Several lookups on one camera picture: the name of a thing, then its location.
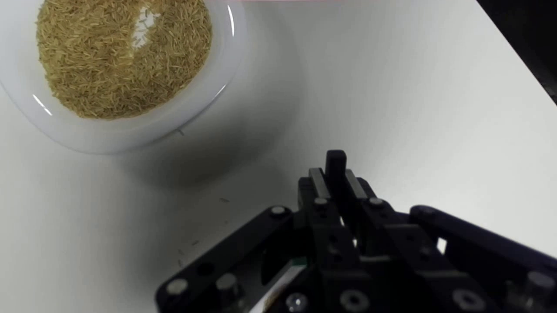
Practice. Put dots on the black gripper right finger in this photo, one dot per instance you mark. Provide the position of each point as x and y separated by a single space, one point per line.
453 250

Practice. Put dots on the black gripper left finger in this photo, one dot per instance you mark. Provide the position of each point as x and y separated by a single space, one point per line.
254 250

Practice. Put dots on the white bowl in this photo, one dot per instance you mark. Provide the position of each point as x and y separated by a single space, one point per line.
115 137

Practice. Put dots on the brown grain contents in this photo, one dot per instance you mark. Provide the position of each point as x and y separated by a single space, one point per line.
104 59

